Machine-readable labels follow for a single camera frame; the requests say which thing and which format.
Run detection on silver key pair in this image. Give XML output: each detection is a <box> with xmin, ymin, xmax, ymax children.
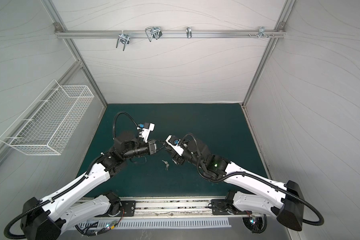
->
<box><xmin>162</xmin><ymin>160</ymin><xmax>170</xmax><ymax>171</ymax></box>

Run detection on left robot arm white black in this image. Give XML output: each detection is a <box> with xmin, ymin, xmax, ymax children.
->
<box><xmin>4</xmin><ymin>123</ymin><xmax>160</xmax><ymax>240</ymax></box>

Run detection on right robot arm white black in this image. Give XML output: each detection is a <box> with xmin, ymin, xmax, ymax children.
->
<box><xmin>166</xmin><ymin>133</ymin><xmax>325</xmax><ymax>232</ymax></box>

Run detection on metal U hook left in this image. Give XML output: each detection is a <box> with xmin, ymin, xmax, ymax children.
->
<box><xmin>116</xmin><ymin>33</ymin><xmax>130</xmax><ymax>51</ymax></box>

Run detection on metal u hook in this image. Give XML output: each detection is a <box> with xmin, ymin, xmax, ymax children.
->
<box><xmin>145</xmin><ymin>26</ymin><xmax>163</xmax><ymax>42</ymax></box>
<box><xmin>116</xmin><ymin>33</ymin><xmax>130</xmax><ymax>51</ymax></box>

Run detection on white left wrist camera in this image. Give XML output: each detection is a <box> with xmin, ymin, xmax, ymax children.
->
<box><xmin>137</xmin><ymin>123</ymin><xmax>155</xmax><ymax>143</ymax></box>

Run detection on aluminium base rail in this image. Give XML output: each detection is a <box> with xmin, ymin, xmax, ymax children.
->
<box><xmin>59</xmin><ymin>196</ymin><xmax>259</xmax><ymax>218</ymax></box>

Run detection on white slotted cable duct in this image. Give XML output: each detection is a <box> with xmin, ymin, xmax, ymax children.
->
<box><xmin>77</xmin><ymin>218</ymin><xmax>232</xmax><ymax>230</ymax></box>

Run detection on white wire basket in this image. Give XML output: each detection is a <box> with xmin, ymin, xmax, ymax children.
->
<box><xmin>0</xmin><ymin>80</ymin><xmax>94</xmax><ymax>156</ymax></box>

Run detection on aluminium wall rail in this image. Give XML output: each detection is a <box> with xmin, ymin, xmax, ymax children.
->
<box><xmin>55</xmin><ymin>29</ymin><xmax>286</xmax><ymax>39</ymax></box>

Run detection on metal hook bracket right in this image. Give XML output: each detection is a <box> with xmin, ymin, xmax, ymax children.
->
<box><xmin>248</xmin><ymin>27</ymin><xmax>275</xmax><ymax>39</ymax></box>

